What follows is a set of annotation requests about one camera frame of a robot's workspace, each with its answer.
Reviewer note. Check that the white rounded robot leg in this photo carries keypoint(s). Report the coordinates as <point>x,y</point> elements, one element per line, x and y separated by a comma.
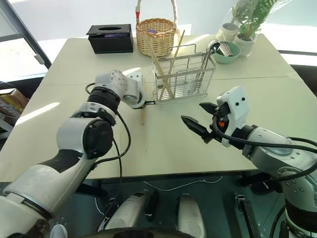
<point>189,215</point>
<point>131,210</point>

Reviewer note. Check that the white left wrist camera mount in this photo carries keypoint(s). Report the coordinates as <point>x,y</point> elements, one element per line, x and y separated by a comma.
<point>135,77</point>

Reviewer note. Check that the wooden chopstick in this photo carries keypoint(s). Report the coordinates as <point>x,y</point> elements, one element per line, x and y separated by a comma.
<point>143,116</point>
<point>157,65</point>
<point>178,48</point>

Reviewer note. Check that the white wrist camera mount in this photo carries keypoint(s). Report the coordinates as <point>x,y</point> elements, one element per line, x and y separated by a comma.
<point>235,104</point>
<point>135,77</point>

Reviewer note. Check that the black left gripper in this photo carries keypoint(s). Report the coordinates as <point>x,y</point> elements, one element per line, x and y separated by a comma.
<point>144,104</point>

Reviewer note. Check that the metal cup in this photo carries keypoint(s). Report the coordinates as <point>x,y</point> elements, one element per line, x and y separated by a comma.
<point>226,49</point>

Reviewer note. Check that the small potted plant white pot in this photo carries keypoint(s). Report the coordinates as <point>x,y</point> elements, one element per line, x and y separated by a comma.
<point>229,31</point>

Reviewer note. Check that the black metal bar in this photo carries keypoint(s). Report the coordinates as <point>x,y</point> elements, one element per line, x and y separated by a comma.
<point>245,213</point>

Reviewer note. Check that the black window frame post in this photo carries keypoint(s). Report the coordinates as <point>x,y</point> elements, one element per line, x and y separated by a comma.
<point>26,33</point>

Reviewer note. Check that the green bowl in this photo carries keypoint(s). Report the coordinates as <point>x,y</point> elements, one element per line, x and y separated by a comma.
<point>227,59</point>

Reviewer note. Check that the dark rounded robot body edge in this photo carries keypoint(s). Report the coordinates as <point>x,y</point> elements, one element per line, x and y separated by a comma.
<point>138,233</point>

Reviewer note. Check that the metal spoon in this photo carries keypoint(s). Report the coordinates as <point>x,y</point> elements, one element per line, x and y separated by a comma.
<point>212,47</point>

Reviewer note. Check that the black tissue box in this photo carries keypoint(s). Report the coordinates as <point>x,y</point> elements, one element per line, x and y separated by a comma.
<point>110,41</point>

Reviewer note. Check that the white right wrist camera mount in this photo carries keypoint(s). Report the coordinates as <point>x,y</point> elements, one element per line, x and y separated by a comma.
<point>235,104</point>

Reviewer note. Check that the tall potted plant white pot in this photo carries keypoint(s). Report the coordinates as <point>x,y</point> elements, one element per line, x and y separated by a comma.
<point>245,44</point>

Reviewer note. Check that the cardboard box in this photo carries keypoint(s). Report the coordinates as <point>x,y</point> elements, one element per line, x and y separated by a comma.
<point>12,102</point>

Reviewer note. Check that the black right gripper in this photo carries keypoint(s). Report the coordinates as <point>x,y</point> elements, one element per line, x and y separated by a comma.
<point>221,119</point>

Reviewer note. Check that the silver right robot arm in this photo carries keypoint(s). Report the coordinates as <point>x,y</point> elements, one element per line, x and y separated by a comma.
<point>267,148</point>

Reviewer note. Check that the purple item in wicker basket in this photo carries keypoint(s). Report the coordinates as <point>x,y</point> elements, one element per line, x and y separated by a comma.
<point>152,31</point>

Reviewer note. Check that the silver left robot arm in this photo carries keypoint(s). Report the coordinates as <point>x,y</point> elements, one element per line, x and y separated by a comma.
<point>74,131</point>

